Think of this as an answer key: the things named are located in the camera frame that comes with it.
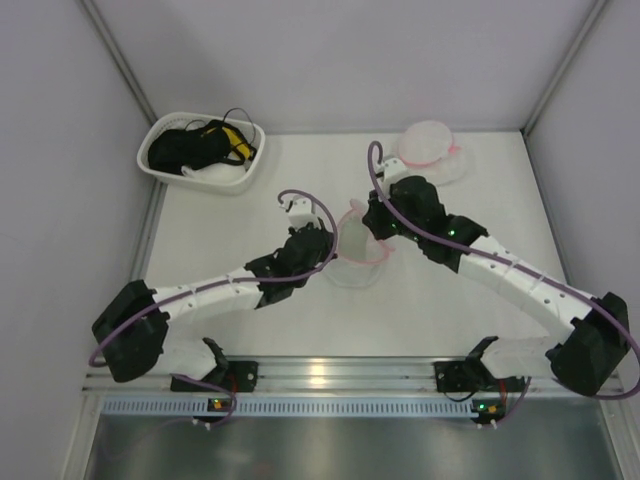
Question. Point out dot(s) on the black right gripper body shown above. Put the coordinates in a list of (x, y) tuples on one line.
[(376, 215)]

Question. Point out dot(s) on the white mesh laundry bag front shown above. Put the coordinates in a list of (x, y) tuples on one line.
[(360, 258)]

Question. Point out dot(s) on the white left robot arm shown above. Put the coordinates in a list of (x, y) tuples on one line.
[(146, 330)]

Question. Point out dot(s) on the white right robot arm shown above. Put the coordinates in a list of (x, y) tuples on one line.
[(586, 336)]

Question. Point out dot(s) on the white plastic laundry basket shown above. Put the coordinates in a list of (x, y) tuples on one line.
[(217, 179)]

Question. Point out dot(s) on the yellow black garment in basket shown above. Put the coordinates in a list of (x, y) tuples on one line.
[(235, 145)]

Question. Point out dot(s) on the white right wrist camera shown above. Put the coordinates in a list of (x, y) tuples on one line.
[(390, 170)]

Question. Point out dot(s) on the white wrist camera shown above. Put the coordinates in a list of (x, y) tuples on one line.
[(300, 211), (390, 170)]

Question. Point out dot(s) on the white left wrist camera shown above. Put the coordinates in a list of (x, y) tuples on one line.
[(300, 211)]

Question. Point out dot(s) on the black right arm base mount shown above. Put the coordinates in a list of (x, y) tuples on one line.
[(461, 376)]

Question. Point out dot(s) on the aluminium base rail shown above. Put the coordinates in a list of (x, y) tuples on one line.
[(348, 376)]

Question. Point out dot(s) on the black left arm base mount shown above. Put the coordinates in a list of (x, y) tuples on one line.
[(240, 376)]

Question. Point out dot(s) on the aluminium corner post right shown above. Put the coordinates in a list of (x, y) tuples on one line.
[(597, 9)]

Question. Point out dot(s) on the aluminium corner post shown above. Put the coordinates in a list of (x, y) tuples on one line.
[(597, 9), (100, 26)]

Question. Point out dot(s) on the grey slotted cable duct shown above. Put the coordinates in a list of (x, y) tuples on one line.
[(352, 407)]

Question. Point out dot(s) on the aluminium corner post left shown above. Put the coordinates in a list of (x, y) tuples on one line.
[(100, 26)]

